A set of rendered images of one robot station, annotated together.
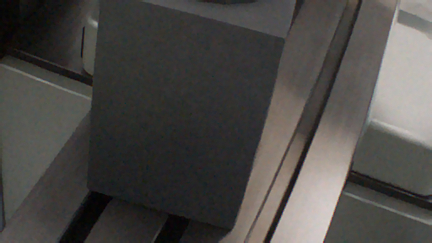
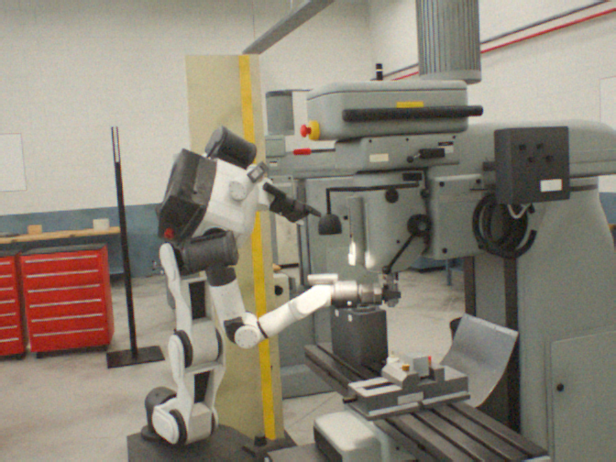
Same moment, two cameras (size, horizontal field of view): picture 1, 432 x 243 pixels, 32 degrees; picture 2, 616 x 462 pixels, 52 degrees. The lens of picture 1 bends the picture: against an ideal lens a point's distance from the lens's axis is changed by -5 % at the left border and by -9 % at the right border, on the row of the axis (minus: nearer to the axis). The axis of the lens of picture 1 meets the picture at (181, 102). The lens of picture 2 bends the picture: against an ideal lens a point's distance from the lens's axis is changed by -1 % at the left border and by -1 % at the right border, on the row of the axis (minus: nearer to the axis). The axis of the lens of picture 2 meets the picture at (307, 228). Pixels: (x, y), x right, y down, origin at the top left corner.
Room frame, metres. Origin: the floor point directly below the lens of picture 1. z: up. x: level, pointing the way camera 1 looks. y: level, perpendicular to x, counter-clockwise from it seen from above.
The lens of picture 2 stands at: (2.38, -1.47, 1.65)
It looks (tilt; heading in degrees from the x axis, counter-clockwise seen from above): 6 degrees down; 146
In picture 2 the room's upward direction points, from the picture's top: 4 degrees counter-clockwise
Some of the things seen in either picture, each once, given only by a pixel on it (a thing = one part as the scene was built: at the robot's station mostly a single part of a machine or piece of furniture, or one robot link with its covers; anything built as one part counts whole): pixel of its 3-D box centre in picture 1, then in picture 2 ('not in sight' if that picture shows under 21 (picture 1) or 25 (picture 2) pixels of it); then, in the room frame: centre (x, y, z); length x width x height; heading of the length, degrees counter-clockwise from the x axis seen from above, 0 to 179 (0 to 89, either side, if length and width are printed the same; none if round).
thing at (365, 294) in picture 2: not in sight; (362, 294); (0.79, -0.21, 1.23); 0.13 x 0.12 x 0.10; 143
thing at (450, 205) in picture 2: not in sight; (441, 214); (0.90, 0.05, 1.47); 0.24 x 0.19 x 0.26; 165
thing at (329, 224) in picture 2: not in sight; (329, 223); (0.82, -0.34, 1.48); 0.07 x 0.07 x 0.06
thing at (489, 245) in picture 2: not in sight; (496, 222); (1.11, 0.07, 1.45); 0.18 x 0.16 x 0.21; 75
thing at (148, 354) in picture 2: not in sight; (124, 244); (-3.32, 0.35, 1.06); 0.50 x 0.50 x 2.11; 75
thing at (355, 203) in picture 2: not in sight; (356, 230); (0.82, -0.24, 1.45); 0.04 x 0.04 x 0.21; 75
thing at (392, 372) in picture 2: not in sight; (400, 374); (0.98, -0.23, 1.02); 0.12 x 0.06 x 0.04; 167
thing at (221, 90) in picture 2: not in sight; (236, 258); (-0.88, 0.21, 1.15); 0.52 x 0.40 x 2.30; 75
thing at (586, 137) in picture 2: not in sight; (517, 151); (0.98, 0.35, 1.66); 0.80 x 0.23 x 0.20; 75
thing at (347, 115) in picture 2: not in sight; (414, 113); (1.00, -0.14, 1.79); 0.45 x 0.04 x 0.04; 75
